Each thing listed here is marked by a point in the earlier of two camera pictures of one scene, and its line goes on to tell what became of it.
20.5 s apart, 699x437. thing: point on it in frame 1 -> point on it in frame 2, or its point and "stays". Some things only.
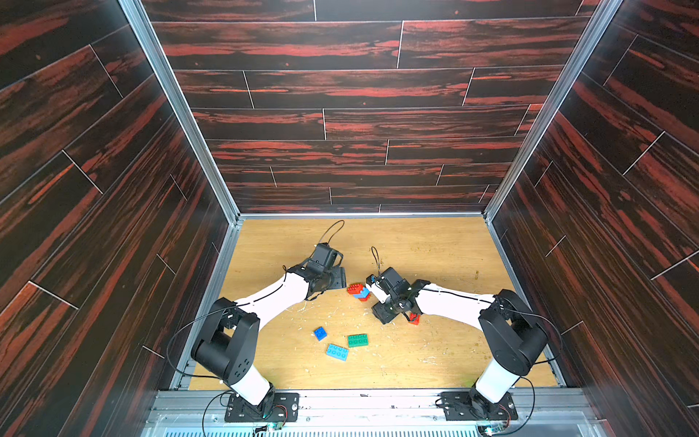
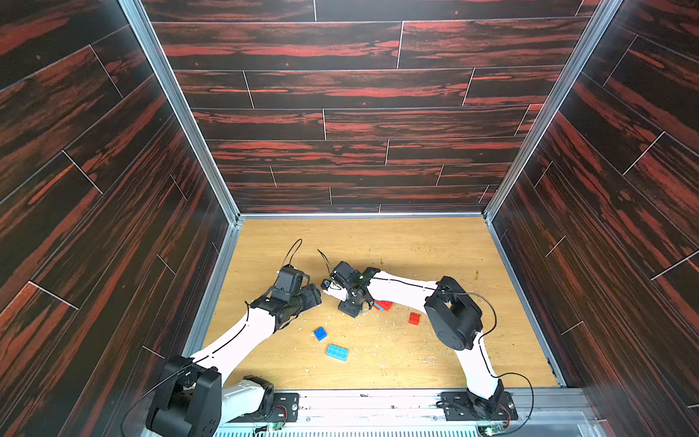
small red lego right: x=414 y=319 stays
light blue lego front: x=338 y=351 stays
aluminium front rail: x=375 y=413 stays
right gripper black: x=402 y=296 -> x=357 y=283
